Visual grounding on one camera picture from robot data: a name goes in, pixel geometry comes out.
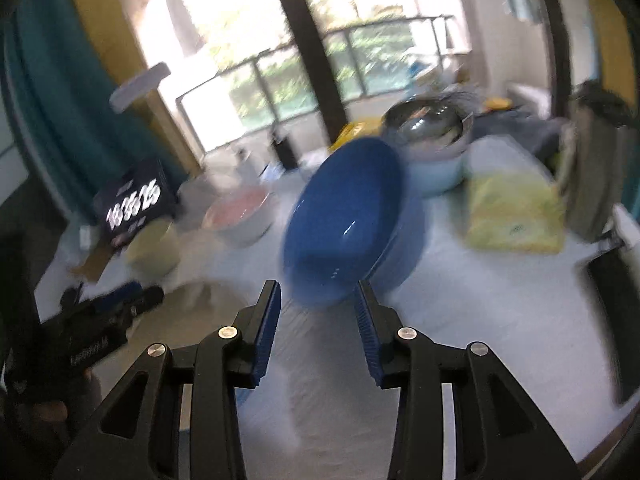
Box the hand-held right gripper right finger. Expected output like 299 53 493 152
352 279 583 480

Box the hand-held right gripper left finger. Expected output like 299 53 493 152
52 279 283 480

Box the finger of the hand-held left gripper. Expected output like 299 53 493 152
60 282 86 311
92 282 166 318

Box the cream bowl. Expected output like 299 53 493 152
124 222 182 277

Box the blue bowl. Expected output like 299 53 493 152
281 136 426 309

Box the pink bowl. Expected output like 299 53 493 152
202 186 276 248

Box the person's left hand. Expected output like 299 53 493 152
31 369 102 424

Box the cardboard box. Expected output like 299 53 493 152
70 240 126 281

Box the black tablet with clock display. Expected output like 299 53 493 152
92 157 180 248

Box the pale blue pot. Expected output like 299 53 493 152
400 140 471 198

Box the black charger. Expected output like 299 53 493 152
270 130 298 168

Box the yellow cloth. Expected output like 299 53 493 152
465 170 566 253

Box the yellow bag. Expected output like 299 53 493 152
327 116 386 153

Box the white desk lamp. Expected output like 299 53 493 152
109 62 211 221

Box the teal curtain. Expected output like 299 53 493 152
0 0 201 231

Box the steel bowl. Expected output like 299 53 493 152
382 92 475 153

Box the black flat object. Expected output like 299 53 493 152
585 237 640 406

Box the grey cloth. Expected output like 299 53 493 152
475 110 566 161

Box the yellow curtain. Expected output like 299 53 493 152
65 0 206 171
575 0 640 91

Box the steel thermos flask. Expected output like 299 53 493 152
557 82 636 243

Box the balcony railing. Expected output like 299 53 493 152
175 15 473 126

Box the dark sliding door frame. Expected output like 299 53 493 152
262 0 576 151

